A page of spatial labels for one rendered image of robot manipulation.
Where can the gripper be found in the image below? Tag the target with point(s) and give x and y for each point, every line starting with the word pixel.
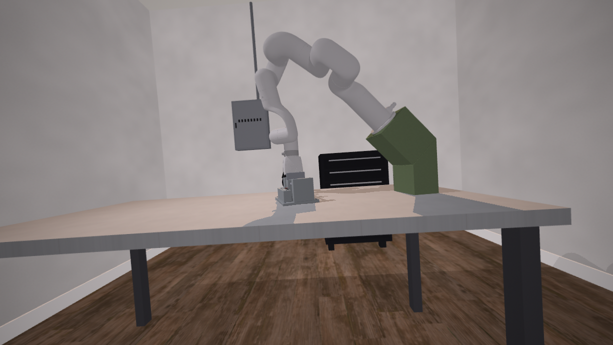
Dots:
pixel 292 164

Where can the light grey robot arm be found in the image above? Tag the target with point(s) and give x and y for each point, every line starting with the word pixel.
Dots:
pixel 318 59

